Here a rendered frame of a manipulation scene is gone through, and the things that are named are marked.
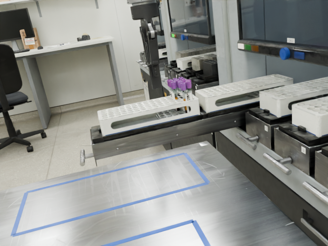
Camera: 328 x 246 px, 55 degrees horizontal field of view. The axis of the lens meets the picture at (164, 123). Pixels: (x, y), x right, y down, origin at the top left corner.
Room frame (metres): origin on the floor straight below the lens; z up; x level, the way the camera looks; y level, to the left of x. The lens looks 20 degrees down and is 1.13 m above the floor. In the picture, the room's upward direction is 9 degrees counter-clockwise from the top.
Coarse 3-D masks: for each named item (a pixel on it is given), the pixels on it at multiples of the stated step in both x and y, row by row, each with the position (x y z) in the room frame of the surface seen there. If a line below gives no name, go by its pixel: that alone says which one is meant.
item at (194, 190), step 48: (192, 144) 0.68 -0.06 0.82; (0, 192) 0.59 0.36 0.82; (48, 192) 0.56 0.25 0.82; (96, 192) 0.53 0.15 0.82; (144, 192) 0.50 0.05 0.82; (192, 192) 0.48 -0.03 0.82; (240, 192) 0.45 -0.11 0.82; (0, 240) 0.43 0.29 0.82; (48, 240) 0.41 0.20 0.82; (96, 240) 0.39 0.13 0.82; (144, 240) 0.37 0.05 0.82; (192, 240) 0.36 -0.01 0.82; (240, 240) 0.34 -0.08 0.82; (288, 240) 0.33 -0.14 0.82
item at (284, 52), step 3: (282, 48) 0.78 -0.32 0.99; (285, 48) 0.77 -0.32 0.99; (282, 51) 0.78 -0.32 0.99; (285, 51) 0.77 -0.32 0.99; (288, 51) 0.77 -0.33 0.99; (282, 54) 0.78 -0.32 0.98; (285, 54) 0.77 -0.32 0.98; (288, 54) 0.76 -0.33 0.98; (282, 57) 0.78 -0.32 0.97; (285, 57) 0.77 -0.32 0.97; (288, 57) 0.77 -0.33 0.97
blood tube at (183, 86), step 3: (183, 84) 0.89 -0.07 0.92; (183, 87) 0.89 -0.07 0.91; (183, 90) 0.89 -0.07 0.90; (183, 93) 0.89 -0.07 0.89; (183, 96) 0.89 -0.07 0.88; (186, 96) 0.89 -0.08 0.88; (183, 99) 0.89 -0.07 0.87; (186, 99) 0.89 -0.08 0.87; (186, 108) 0.89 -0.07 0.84; (186, 111) 0.89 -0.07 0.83
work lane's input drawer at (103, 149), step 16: (224, 112) 0.90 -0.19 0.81; (240, 112) 0.90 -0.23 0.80; (96, 128) 0.91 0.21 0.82; (144, 128) 0.85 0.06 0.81; (160, 128) 0.86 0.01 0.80; (176, 128) 0.86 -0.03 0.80; (192, 128) 0.87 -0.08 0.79; (208, 128) 0.88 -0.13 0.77; (224, 128) 0.89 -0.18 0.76; (96, 144) 0.81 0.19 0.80; (112, 144) 0.82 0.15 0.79; (128, 144) 0.83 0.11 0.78; (144, 144) 0.84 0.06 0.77; (160, 144) 0.85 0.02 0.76; (80, 160) 0.84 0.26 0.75; (96, 160) 0.85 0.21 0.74
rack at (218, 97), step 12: (228, 84) 1.01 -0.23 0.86; (240, 84) 0.98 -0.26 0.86; (252, 84) 0.96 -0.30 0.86; (264, 84) 0.94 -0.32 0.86; (276, 84) 0.94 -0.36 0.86; (288, 84) 0.95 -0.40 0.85; (204, 96) 0.91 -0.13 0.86; (216, 96) 0.90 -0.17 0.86; (228, 96) 0.91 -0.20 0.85; (240, 96) 1.02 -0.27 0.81; (252, 96) 1.00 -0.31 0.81; (204, 108) 0.92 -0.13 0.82; (216, 108) 0.90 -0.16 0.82
